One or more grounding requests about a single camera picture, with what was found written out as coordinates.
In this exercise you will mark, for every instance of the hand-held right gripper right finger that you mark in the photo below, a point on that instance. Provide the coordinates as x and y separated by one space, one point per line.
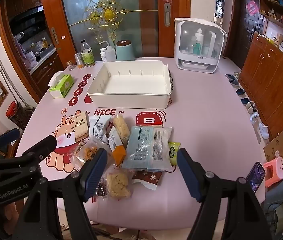
189 177

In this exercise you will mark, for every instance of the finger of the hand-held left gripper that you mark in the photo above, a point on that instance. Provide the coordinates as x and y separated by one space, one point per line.
45 145
7 135

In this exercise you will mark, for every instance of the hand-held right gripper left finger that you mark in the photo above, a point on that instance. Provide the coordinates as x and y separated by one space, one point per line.
96 177

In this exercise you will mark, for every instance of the clear pale rice cake packet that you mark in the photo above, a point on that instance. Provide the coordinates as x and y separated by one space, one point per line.
117 185

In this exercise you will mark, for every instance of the clear yellow pastry packet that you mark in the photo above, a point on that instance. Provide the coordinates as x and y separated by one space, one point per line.
86 153

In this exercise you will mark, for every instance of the small green snack packet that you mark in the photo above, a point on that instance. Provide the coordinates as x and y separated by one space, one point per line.
174 152

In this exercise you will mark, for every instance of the orange and white snack packet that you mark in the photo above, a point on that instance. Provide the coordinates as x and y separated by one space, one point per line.
117 152

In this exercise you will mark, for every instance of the beige cracker packet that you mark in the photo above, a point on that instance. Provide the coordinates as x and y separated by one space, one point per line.
81 128

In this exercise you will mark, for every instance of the brown snowflake snack packet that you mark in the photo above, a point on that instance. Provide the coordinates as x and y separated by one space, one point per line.
147 178

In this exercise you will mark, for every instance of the white printed snack packet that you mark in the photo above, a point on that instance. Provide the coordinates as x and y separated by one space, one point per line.
100 130

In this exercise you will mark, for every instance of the large light blue snack packet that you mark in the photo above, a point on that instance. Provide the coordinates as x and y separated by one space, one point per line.
144 147

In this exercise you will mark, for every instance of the clear rice crisp bar packet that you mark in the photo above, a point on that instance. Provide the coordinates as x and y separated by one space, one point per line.
121 127

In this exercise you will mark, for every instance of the white plastic storage box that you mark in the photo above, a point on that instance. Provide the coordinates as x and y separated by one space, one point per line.
131 85

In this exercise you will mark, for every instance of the red lidded container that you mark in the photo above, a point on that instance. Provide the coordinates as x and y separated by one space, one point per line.
12 108

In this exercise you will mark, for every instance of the green tissue box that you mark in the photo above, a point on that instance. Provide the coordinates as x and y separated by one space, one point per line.
62 86

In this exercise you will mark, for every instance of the smartphone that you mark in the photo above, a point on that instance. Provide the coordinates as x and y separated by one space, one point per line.
255 177

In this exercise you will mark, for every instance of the wooden kitchen cabinet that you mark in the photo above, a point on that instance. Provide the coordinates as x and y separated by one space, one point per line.
47 77

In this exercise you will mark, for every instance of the small glass jar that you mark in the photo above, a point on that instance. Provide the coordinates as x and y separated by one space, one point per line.
69 65

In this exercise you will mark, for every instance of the pink plastic stool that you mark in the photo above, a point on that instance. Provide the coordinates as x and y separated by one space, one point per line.
272 167

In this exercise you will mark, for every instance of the small orange bottle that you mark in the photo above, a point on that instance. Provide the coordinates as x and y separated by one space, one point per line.
81 66

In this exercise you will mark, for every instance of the row of shoes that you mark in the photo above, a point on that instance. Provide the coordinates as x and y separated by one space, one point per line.
254 117

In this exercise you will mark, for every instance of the metal can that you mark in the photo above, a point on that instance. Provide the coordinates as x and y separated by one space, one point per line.
78 58

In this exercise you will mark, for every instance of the cardboard box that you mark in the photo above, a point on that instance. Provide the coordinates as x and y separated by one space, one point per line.
276 145

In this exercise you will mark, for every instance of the glass bottle with green label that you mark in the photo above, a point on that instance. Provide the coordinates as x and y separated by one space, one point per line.
87 56

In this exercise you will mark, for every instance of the small white bottle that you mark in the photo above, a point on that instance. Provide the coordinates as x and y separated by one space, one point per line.
103 55

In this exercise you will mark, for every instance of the white squeeze bottle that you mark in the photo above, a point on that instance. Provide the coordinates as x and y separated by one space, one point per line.
111 53

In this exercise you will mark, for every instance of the white countertop storage cabinet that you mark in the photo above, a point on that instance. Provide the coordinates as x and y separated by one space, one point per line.
199 65

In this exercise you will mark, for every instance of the mint green canister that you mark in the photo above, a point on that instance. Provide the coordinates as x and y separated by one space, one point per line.
125 51

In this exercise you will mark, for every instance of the teal bottle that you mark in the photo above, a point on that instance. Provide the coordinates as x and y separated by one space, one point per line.
196 48

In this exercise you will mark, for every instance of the white plastic bottle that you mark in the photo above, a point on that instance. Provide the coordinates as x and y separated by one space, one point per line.
199 36

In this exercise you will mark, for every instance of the glass sliding door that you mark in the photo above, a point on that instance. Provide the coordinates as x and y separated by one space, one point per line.
131 17

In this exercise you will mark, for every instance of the dark entrance door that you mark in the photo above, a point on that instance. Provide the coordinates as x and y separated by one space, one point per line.
244 30

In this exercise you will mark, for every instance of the pink door decoration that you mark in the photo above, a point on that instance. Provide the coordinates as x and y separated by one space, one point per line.
252 7

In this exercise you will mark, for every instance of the wooden wall cabinet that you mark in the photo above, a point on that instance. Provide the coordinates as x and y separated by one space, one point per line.
269 80

